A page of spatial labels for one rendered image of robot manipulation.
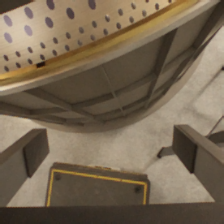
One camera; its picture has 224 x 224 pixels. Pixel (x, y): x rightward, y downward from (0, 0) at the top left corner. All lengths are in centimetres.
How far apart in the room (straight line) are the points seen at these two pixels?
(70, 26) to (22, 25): 8
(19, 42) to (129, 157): 126
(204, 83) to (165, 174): 85
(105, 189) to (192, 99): 101
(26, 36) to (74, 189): 106
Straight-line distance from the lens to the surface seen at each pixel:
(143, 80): 69
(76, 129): 150
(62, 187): 127
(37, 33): 32
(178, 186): 153
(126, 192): 117
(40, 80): 34
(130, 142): 143
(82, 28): 31
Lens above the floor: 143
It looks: 78 degrees down
